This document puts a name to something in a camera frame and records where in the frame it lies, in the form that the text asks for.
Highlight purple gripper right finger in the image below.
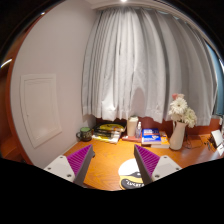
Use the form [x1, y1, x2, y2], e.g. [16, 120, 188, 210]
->
[133, 144, 183, 186]

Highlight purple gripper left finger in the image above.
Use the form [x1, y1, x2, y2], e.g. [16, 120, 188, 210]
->
[43, 143, 96, 187]

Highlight round white mouse pad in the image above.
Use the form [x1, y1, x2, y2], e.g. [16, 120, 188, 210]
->
[118, 158, 144, 190]

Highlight orange book under blue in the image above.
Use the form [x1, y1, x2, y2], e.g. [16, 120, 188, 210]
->
[151, 131, 170, 149]

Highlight dark green mug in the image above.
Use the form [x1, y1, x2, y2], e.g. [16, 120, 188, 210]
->
[76, 127, 92, 142]

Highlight small clear bottle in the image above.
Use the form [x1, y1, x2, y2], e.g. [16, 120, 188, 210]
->
[135, 121, 142, 138]

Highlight white ceramic vase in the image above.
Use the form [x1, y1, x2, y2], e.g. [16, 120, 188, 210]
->
[170, 122, 186, 150]

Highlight white cylindrical container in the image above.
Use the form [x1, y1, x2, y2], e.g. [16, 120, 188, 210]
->
[127, 116, 138, 136]

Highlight stack of books left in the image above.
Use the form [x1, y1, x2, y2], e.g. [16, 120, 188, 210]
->
[92, 123, 126, 144]

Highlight white and pink flowers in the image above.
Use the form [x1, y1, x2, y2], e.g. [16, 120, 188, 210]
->
[168, 94, 197, 128]

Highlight white device at right edge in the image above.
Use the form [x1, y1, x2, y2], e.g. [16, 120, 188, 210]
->
[211, 130, 224, 155]

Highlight white curtain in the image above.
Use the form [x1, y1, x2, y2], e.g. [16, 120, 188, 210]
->
[82, 7, 217, 126]

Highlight black cable on desk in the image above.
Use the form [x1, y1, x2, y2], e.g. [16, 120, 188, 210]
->
[183, 126, 212, 150]

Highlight white wall access panel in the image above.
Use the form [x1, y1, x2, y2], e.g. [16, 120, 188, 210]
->
[20, 74, 62, 148]

